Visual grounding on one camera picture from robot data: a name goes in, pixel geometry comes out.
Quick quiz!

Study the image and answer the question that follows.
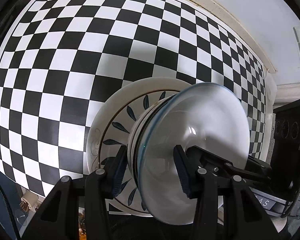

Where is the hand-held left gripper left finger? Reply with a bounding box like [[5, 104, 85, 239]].
[[21, 145, 128, 240]]

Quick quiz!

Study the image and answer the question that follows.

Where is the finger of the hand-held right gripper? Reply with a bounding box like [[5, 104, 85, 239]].
[[186, 145, 271, 183], [246, 155, 273, 172]]

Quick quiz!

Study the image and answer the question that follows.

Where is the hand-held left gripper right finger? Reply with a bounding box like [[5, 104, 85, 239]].
[[173, 145, 282, 240]]

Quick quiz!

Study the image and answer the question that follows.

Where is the white bowl with thin rim line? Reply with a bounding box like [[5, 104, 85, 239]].
[[127, 102, 180, 180]]

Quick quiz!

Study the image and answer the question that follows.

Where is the large white grey-floral plate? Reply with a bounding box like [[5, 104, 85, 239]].
[[86, 77, 198, 218]]

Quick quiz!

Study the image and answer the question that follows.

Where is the white plate with blue leaves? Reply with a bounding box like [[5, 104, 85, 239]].
[[99, 89, 190, 209]]

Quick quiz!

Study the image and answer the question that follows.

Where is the grey labelled box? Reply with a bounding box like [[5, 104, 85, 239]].
[[250, 189, 294, 217]]

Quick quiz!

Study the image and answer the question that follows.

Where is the black appliance with round knobs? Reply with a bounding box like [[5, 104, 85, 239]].
[[271, 97, 300, 190]]

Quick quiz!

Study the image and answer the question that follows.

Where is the white round dish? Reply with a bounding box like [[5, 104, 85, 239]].
[[269, 215, 288, 233]]

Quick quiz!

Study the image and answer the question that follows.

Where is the white plug adapter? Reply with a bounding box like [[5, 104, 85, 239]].
[[20, 190, 39, 212]]

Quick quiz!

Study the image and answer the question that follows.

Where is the clear glass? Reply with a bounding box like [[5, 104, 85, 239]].
[[14, 209, 28, 227]]

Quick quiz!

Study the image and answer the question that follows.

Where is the blue cabinet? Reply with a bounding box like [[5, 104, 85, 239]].
[[0, 172, 18, 240]]

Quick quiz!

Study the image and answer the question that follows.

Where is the black and white checkered mat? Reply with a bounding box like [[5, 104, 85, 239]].
[[0, 0, 268, 215]]

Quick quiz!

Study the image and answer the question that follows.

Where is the black cable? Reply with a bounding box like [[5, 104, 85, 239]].
[[280, 185, 300, 218]]

